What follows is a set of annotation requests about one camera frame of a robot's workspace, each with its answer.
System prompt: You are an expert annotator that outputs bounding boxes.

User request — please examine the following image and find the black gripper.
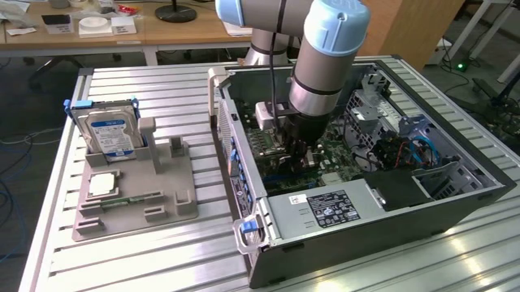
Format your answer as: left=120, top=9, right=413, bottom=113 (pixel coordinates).
left=283, top=112, right=329, bottom=150

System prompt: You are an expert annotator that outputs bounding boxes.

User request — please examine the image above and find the low-profile graphics card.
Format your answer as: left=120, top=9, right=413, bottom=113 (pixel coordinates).
left=299, top=147, right=319, bottom=168

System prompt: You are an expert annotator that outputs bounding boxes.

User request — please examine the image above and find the green motherboard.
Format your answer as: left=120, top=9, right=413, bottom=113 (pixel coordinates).
left=235, top=102, right=366, bottom=197

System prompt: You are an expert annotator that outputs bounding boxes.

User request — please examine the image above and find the metal disk bay cage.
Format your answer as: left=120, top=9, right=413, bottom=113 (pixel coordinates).
left=345, top=72, right=428, bottom=153

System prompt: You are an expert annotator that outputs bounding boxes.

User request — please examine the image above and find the black plastic shroud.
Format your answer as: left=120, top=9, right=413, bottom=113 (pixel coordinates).
left=364, top=170, right=434, bottom=212

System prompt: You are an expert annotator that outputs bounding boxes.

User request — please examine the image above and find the grey power supply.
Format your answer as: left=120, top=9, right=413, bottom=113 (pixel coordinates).
left=259, top=179, right=385, bottom=241

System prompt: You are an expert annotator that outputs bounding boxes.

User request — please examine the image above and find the white paper stack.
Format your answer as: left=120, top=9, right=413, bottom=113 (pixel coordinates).
left=223, top=21, right=254, bottom=37

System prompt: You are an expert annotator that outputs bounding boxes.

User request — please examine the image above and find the black open PC case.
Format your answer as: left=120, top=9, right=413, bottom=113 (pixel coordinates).
left=206, top=59, right=517, bottom=290

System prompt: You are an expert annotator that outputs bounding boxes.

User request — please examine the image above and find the wooden cabinet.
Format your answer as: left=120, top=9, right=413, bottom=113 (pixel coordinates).
left=357, top=0, right=467, bottom=71

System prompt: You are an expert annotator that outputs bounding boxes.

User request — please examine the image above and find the wooden desk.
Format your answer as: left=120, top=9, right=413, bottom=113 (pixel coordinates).
left=0, top=0, right=366, bottom=58

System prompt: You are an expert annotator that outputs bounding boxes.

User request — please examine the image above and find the grey parts rack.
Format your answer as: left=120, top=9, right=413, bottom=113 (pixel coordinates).
left=71, top=117, right=200, bottom=243

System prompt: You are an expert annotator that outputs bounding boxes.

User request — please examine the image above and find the black floor stand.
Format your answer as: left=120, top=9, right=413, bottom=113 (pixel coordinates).
left=471, top=77, right=520, bottom=134

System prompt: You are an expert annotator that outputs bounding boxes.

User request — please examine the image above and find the silver hard disk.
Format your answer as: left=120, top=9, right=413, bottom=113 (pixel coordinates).
left=76, top=109, right=138, bottom=161

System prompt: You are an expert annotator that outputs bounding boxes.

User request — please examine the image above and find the black monitor stand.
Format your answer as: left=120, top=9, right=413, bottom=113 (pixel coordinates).
left=154, top=0, right=198, bottom=24

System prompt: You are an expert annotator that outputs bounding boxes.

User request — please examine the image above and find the green RAM stick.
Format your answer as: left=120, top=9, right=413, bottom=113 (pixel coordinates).
left=99, top=194, right=150, bottom=207

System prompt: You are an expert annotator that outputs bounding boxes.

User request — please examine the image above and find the silver CPU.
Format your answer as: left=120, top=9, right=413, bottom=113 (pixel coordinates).
left=88, top=173, right=119, bottom=197

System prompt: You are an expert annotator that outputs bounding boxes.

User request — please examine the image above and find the hard disk drive blue label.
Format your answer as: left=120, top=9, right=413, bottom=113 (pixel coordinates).
left=63, top=97, right=143, bottom=147

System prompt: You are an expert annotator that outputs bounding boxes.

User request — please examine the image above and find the plain white box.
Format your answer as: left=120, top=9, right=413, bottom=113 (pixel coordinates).
left=110, top=16, right=138, bottom=36

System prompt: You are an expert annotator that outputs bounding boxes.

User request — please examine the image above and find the white round dish box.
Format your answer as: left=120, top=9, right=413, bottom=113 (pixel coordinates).
left=78, top=16, right=114, bottom=39

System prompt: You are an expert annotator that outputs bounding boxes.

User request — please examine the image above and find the white box with black top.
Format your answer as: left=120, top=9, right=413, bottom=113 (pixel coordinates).
left=40, top=14, right=76, bottom=35

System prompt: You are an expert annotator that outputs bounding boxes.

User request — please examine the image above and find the clear plastic bag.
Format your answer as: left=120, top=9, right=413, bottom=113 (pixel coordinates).
left=0, top=0, right=32, bottom=28

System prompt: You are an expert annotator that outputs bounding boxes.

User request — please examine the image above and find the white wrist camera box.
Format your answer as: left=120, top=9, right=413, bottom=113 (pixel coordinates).
left=254, top=102, right=285, bottom=130

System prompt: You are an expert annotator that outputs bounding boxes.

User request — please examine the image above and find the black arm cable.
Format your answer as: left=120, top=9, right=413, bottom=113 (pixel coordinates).
left=267, top=0, right=290, bottom=130

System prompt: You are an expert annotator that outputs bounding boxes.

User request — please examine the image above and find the black wire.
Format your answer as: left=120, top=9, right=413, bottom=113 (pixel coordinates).
left=341, top=117, right=381, bottom=171

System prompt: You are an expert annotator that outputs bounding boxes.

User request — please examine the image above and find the blue wire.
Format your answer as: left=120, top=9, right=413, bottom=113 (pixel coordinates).
left=408, top=138, right=442, bottom=167

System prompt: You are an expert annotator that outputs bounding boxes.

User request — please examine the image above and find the grey disk bay bracket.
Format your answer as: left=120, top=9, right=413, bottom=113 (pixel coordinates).
left=412, top=161, right=488, bottom=201

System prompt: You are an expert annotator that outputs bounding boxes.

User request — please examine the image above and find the white desk frame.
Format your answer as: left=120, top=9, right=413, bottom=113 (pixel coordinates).
left=444, top=0, right=520, bottom=83

